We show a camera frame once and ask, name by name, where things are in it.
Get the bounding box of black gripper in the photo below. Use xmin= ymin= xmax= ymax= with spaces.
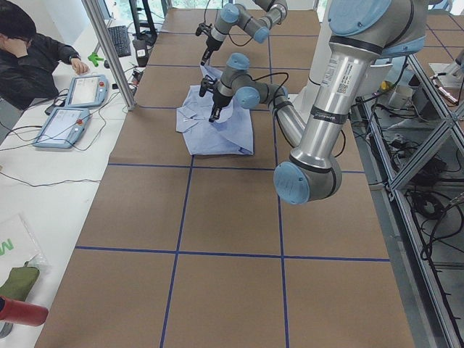
xmin=209 ymin=86 xmax=233 ymax=123
xmin=200 ymin=35 xmax=220 ymax=66

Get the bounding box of light blue striped shirt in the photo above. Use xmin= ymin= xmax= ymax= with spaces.
xmin=176 ymin=85 xmax=254 ymax=155

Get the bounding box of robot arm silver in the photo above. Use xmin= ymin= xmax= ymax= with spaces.
xmin=195 ymin=0 xmax=288 ymax=65
xmin=202 ymin=1 xmax=428 ymax=204

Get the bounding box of black keyboard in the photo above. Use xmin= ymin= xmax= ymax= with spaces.
xmin=107 ymin=25 xmax=131 ymax=57

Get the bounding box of green plastic object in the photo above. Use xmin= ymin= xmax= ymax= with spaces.
xmin=88 ymin=52 xmax=104 ymax=67

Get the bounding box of teach pendant far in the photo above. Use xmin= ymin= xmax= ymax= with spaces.
xmin=65 ymin=75 xmax=108 ymax=108

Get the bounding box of teach pendant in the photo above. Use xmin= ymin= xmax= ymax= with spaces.
xmin=33 ymin=107 xmax=91 ymax=149
xmin=65 ymin=75 xmax=108 ymax=108

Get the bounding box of teach pendant near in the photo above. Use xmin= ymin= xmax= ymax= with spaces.
xmin=33 ymin=107 xmax=91 ymax=149

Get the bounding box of seated person black jacket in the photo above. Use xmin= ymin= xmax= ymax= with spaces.
xmin=1 ymin=1 xmax=89 ymax=110

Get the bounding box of white plastic bag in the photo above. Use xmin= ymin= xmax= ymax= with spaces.
xmin=1 ymin=214 xmax=49 ymax=284

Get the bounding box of green round object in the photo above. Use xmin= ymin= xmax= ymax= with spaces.
xmin=1 ymin=266 xmax=40 ymax=301

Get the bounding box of red bottle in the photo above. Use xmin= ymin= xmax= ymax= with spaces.
xmin=1 ymin=296 xmax=49 ymax=326

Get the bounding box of grey aluminium frame post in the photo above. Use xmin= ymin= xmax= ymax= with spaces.
xmin=81 ymin=0 xmax=136 ymax=111

